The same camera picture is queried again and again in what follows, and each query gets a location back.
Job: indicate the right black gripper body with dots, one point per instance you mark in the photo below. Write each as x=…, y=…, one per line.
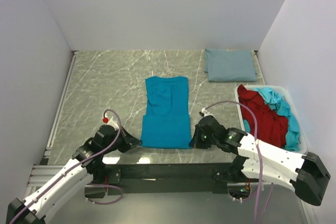
x=202, y=140

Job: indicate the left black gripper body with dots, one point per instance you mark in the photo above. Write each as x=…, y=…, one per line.
x=106, y=146

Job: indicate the teal blue t-shirt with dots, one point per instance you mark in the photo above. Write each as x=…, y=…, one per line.
x=166, y=123

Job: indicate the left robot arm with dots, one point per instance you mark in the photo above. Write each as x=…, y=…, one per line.
x=86, y=166

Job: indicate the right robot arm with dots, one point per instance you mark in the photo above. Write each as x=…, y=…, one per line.
x=306, y=175

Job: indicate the black mounting beam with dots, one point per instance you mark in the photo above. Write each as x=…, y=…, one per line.
x=171, y=178

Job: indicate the red t-shirt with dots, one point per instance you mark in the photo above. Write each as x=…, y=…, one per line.
x=271, y=127

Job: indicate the folded grey-blue t-shirt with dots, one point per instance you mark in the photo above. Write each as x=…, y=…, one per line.
x=229, y=66

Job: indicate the light blue t-shirt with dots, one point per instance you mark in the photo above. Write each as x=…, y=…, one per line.
x=277, y=102

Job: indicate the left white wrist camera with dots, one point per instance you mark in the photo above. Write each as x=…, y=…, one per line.
x=111, y=122

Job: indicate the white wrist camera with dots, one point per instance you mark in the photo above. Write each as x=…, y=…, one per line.
x=111, y=122
x=204, y=112

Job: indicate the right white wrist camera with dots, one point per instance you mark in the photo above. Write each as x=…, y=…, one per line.
x=204, y=112

